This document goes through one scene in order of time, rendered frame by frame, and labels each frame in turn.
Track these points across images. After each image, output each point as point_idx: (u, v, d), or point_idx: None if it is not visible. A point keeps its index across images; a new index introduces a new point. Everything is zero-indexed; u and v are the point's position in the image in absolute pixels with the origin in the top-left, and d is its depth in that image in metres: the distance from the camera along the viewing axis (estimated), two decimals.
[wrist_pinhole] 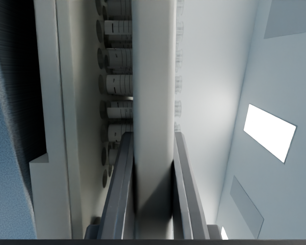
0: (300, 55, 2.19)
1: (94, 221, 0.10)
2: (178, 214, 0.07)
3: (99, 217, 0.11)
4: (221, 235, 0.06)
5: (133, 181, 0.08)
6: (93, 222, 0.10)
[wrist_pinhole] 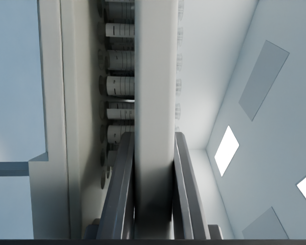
0: None
1: (92, 223, 0.10)
2: (178, 214, 0.07)
3: (98, 218, 0.11)
4: (222, 235, 0.06)
5: (132, 181, 0.08)
6: (92, 223, 0.10)
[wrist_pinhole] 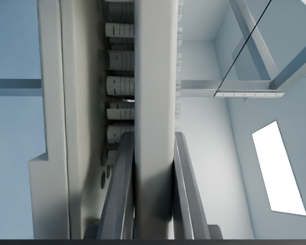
0: None
1: (92, 223, 0.10)
2: (178, 214, 0.07)
3: (98, 218, 0.11)
4: (222, 235, 0.06)
5: (132, 181, 0.08)
6: (92, 223, 0.10)
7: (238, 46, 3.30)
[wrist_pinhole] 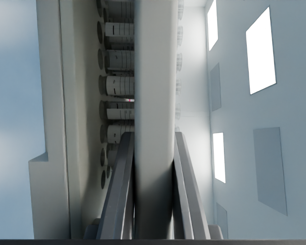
0: None
1: (93, 222, 0.10)
2: (178, 214, 0.07)
3: (98, 218, 0.11)
4: (222, 235, 0.06)
5: (132, 181, 0.08)
6: (92, 223, 0.10)
7: None
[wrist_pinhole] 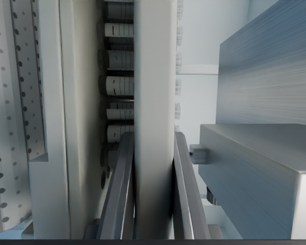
0: None
1: (93, 223, 0.10)
2: (178, 214, 0.07)
3: (98, 218, 0.11)
4: (222, 235, 0.06)
5: (132, 181, 0.08)
6: (92, 224, 0.10)
7: None
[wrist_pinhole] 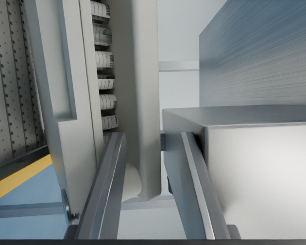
0: None
1: None
2: (195, 214, 0.07)
3: None
4: (240, 235, 0.06)
5: (118, 181, 0.08)
6: None
7: None
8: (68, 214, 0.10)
